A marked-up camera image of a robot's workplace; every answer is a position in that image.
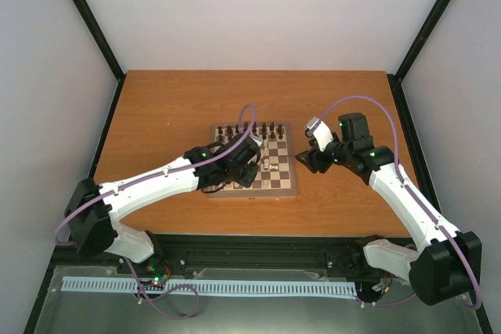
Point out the pile of white chess pieces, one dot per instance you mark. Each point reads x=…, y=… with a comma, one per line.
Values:
x=270, y=159

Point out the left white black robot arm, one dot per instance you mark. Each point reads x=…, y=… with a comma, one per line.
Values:
x=95, y=212

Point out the black aluminium frame rail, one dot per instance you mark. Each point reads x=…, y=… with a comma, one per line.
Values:
x=331, y=257

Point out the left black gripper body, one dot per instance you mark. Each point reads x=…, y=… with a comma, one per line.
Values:
x=246, y=181

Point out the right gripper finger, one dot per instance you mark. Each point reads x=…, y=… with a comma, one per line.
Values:
x=307, y=160
x=309, y=154

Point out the dark chess pieces row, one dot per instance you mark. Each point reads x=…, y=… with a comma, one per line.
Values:
x=271, y=132

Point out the wooden folding chess board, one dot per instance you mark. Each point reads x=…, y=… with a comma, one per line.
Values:
x=280, y=183

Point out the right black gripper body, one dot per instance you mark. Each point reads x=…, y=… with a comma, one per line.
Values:
x=344, y=149

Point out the light blue cable duct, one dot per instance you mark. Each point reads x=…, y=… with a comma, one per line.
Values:
x=215, y=288

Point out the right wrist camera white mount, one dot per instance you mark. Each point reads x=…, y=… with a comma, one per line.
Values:
x=320, y=132

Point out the right controller wiring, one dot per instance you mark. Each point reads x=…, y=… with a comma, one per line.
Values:
x=385, y=285

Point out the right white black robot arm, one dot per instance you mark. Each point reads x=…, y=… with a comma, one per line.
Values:
x=387, y=177

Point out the left controller circuit board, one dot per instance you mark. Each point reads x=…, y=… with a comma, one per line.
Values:
x=155, y=276

